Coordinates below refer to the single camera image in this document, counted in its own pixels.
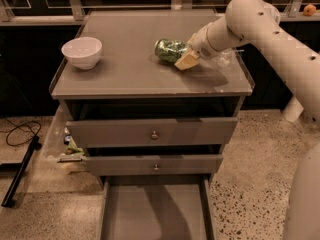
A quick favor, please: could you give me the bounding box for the grey bottom drawer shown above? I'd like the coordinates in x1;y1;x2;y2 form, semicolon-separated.
97;175;218;240

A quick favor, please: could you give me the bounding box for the black metal stand leg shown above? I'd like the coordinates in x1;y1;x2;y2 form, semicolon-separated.
1;136;42;207

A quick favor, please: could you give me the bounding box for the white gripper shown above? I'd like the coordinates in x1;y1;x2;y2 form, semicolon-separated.
175;27;222;70

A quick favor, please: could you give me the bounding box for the black cable on floor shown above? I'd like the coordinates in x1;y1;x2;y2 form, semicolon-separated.
0;116;42;148

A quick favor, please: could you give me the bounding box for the grey drawer cabinet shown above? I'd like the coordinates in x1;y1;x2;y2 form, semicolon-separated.
49;9;256;185

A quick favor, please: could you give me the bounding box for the green soda can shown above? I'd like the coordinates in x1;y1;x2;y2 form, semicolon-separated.
154;38;188;63

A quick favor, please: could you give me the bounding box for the white ceramic bowl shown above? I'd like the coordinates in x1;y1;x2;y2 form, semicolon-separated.
61;37;102;70

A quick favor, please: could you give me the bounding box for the clear plastic water bottle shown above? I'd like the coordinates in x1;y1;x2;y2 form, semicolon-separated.
213;49;236;68

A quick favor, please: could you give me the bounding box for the grey drawer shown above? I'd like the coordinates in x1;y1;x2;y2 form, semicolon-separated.
66;117;238;148
83;154;224;177
97;175;218;240

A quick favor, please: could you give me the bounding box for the grey middle drawer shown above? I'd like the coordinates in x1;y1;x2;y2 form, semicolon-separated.
83;154;224;177

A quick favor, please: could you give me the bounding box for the metal railing frame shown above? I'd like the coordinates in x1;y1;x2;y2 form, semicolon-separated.
0;0;320;27

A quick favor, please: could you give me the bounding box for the grey top drawer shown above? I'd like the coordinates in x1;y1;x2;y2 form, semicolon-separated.
66;117;238;148

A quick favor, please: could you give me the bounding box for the white cylindrical post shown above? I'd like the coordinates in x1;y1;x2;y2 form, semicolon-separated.
283;96;304;122

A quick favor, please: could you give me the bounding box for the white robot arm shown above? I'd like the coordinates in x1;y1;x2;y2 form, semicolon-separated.
175;0;320;240

